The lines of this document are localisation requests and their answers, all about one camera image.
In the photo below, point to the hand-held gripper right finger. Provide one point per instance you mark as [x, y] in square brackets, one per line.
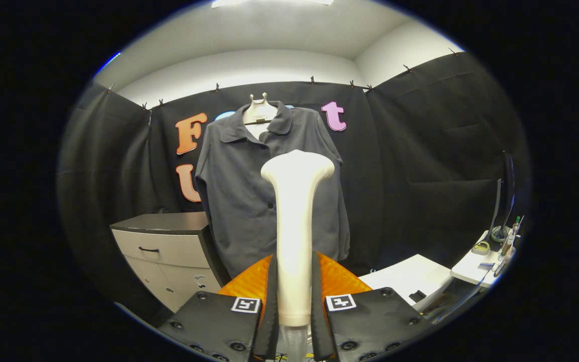
[318, 322]

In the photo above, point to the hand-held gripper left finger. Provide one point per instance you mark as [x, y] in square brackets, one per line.
[271, 322]

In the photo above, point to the cream garment steamer head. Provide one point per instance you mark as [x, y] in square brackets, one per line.
[294, 226]

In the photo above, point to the dark grey button shirt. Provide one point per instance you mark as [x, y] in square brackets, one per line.
[239, 191]

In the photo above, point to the cream clothes hanger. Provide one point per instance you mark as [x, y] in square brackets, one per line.
[259, 111]

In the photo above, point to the small black device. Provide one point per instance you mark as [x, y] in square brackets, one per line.
[417, 296]

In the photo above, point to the grey top drawer cabinet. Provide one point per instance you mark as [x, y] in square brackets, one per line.
[169, 246]

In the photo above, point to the yellow tape roll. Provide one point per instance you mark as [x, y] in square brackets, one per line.
[480, 248]

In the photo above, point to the black backdrop cloth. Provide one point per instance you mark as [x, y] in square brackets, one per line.
[420, 151]

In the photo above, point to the small clear bottle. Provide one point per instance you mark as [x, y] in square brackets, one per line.
[508, 244]

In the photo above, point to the row of backdrop clips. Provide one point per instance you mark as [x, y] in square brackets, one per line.
[312, 80]

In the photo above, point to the narrow ceiling light panel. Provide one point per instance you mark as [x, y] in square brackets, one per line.
[110, 61]

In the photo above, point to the large ceiling light panel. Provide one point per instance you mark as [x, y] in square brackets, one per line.
[269, 2]

